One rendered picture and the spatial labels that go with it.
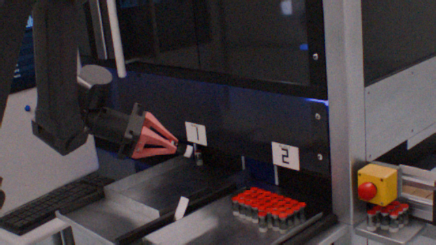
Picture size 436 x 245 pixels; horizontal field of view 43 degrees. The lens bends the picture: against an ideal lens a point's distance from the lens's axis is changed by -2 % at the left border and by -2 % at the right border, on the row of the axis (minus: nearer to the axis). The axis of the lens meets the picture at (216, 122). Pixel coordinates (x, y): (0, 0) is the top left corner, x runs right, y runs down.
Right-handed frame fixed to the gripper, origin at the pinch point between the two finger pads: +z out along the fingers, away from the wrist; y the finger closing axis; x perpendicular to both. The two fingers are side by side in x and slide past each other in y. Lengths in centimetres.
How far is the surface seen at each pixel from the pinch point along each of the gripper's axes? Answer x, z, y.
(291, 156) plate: 13.4, 31.8, 25.5
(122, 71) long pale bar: 32, -15, 63
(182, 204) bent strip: 33.7, 10.7, 18.5
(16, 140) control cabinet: 62, -40, 50
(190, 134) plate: 36, 10, 49
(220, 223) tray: 31.9, 20.6, 14.3
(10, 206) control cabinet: 79, -36, 38
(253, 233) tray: 26.1, 27.3, 8.9
